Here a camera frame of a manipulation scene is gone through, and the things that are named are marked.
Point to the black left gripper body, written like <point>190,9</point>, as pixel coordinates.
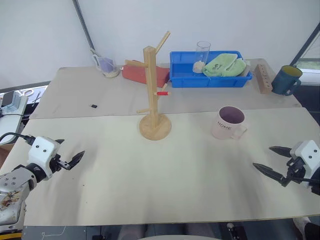
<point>56,163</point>

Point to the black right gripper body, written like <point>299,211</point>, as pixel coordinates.
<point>296,171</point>

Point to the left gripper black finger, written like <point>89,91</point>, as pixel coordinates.
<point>76,158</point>
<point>60,141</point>

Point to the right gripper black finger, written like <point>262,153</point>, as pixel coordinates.
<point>281,151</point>
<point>268,172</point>

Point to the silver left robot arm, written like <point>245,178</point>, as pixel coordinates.
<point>12,185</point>

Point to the clear measuring pitcher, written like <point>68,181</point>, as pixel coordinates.
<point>107,68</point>

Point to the wooden mug tree stand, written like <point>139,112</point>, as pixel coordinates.
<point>151,100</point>

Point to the metal tweezers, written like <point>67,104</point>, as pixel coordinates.
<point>36,98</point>

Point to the small black clip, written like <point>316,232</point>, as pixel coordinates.
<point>93,106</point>

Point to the brown cardboard box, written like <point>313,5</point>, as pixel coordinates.
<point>5,155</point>

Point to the white shoe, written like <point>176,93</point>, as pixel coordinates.
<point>301,223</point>

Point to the white box device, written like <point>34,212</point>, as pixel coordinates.
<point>12,101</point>

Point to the pink HOME mug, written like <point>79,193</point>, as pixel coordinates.
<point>222,128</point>

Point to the dark blue yellow-lined mug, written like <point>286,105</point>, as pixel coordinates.
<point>282,82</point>

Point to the wooden block with holes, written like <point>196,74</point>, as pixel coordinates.
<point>263,78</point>

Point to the red cloth pouch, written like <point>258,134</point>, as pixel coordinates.
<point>135,73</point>

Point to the green cloth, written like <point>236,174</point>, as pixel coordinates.
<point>222,66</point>

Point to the beige sponge ball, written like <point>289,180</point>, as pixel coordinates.
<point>198,67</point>

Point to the grey threaded rod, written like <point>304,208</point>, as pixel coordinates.
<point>83,23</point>

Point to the blue plastic bin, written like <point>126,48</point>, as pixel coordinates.
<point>185,77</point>

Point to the clear glass tumbler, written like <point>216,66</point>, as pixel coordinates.
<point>203,51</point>

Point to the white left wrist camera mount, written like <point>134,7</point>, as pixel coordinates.
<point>41,150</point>

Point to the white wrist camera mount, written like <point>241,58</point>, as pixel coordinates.
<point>41,150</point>
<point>308,152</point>

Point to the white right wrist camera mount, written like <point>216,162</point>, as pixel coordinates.
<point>308,152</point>

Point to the black frame pole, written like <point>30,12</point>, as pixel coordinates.
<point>303,46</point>

